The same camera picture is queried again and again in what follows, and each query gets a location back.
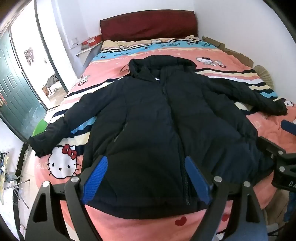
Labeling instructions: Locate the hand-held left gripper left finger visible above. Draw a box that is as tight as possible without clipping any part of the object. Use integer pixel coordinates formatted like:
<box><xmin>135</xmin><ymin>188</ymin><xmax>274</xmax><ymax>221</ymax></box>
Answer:
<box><xmin>25</xmin><ymin>155</ymin><xmax>108</xmax><ymax>241</ymax></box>

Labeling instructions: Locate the striped cartoon cat printed blanket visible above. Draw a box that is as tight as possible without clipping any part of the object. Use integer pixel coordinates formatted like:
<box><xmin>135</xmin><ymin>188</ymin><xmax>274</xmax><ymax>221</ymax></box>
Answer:
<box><xmin>18</xmin><ymin>35</ymin><xmax>296</xmax><ymax>241</ymax></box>

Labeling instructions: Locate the woven straw fan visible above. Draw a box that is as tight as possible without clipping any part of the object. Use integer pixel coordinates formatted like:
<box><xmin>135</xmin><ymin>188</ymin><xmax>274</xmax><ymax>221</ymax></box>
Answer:
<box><xmin>253</xmin><ymin>65</ymin><xmax>274</xmax><ymax>90</ymax></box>

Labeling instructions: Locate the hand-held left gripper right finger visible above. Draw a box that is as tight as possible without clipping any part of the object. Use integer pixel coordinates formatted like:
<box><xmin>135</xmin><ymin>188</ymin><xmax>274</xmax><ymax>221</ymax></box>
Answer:
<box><xmin>185</xmin><ymin>156</ymin><xmax>270</xmax><ymax>241</ymax></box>

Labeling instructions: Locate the green plastic stool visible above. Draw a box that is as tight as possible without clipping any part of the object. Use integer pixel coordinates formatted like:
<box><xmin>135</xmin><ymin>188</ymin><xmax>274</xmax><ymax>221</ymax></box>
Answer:
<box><xmin>32</xmin><ymin>119</ymin><xmax>48</xmax><ymax>137</ymax></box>

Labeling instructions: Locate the white wall shelf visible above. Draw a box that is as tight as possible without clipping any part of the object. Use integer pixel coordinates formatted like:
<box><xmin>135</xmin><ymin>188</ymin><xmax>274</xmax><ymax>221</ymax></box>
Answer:
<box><xmin>76</xmin><ymin>43</ymin><xmax>102</xmax><ymax>67</ymax></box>

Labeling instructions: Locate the metal stand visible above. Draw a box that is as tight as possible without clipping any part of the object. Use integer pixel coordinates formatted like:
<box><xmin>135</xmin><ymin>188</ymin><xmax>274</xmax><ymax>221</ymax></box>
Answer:
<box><xmin>8</xmin><ymin>173</ymin><xmax>30</xmax><ymax>209</ymax></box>

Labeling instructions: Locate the black hooded puffer jacket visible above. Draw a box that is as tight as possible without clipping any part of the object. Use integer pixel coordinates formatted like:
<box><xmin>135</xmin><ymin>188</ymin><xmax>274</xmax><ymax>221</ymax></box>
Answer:
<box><xmin>28</xmin><ymin>55</ymin><xmax>288</xmax><ymax>217</ymax></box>

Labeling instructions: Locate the dark red bed headboard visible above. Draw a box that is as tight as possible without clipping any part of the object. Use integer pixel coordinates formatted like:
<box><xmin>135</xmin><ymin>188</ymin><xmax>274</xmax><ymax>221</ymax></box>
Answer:
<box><xmin>100</xmin><ymin>10</ymin><xmax>199</xmax><ymax>42</ymax></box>

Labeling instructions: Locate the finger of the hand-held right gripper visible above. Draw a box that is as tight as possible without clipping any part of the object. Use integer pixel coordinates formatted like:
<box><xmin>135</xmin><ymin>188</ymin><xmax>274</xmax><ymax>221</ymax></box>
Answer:
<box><xmin>256</xmin><ymin>136</ymin><xmax>287</xmax><ymax>161</ymax></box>
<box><xmin>281</xmin><ymin>120</ymin><xmax>296</xmax><ymax>136</ymax></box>

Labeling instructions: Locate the dark green door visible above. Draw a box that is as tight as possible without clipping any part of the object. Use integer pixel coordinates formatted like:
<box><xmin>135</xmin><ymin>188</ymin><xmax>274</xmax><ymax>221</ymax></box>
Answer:
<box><xmin>0</xmin><ymin>30</ymin><xmax>48</xmax><ymax>143</ymax></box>

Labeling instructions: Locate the red flat box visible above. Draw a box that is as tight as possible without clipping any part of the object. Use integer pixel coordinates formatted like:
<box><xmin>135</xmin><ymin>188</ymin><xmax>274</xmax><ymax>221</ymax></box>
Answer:
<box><xmin>82</xmin><ymin>35</ymin><xmax>102</xmax><ymax>45</ymax></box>

